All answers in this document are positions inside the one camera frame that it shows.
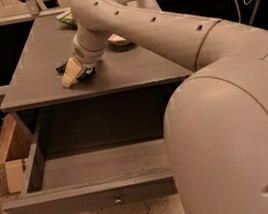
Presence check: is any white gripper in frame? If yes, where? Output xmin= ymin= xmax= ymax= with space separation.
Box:
xmin=61 ymin=33 xmax=107 ymax=87

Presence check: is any blue rxbar blueberry bar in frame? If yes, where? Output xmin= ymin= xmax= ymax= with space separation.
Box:
xmin=56 ymin=62 xmax=95 ymax=84

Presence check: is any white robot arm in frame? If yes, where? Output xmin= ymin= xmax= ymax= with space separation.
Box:
xmin=70 ymin=0 xmax=268 ymax=214

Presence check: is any grey open top drawer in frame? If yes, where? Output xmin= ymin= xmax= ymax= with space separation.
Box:
xmin=3 ymin=115 xmax=176 ymax=214

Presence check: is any metal drawer knob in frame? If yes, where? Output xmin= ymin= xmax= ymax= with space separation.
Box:
xmin=114 ymin=194 xmax=124 ymax=205

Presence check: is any green chip bag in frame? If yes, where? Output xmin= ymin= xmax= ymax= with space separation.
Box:
xmin=56 ymin=9 xmax=78 ymax=28

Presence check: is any grey wooden cabinet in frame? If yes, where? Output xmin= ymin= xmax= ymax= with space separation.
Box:
xmin=1 ymin=16 xmax=190 ymax=154

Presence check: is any wooden box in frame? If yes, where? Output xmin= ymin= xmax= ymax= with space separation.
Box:
xmin=0 ymin=114 xmax=33 ymax=193

